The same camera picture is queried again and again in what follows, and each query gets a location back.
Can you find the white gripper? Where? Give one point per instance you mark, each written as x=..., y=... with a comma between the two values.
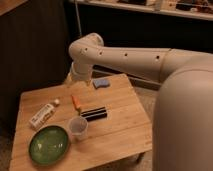
x=80, y=72

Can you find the orange pepper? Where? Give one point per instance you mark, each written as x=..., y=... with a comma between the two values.
x=76, y=103

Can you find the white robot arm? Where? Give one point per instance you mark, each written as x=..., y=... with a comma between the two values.
x=182, y=134

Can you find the green ceramic bowl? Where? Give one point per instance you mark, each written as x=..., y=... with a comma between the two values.
x=48, y=145

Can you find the blue sponge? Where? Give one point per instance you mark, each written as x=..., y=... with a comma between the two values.
x=98, y=83

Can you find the black rectangular box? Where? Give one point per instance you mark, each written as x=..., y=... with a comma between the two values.
x=94, y=114

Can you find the white tube bottle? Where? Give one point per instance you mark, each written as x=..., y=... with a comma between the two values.
x=43, y=114

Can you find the clear plastic cup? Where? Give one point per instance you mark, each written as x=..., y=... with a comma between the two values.
x=78, y=127

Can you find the wooden table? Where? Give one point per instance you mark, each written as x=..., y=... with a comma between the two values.
x=125, y=131

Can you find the metal pole stand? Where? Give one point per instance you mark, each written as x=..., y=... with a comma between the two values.
x=78, y=18

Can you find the background shelf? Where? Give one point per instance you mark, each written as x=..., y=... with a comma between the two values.
x=195, y=9

